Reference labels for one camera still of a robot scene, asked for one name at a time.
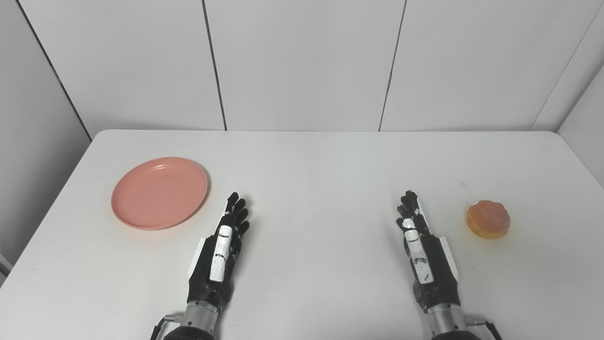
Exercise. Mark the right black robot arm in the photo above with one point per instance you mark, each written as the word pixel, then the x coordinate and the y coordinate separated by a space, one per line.
pixel 446 323

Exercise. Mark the orange cream puff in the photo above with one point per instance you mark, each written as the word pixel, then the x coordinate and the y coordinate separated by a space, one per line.
pixel 489 219

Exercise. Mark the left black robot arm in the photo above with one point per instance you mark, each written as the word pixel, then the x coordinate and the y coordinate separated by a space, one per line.
pixel 198 322

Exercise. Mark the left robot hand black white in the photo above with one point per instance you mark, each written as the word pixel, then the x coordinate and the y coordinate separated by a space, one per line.
pixel 213 267

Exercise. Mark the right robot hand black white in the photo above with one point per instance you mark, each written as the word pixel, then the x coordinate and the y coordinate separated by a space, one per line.
pixel 429 264

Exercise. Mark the pink round plate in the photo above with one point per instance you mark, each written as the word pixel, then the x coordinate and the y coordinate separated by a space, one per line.
pixel 159 192

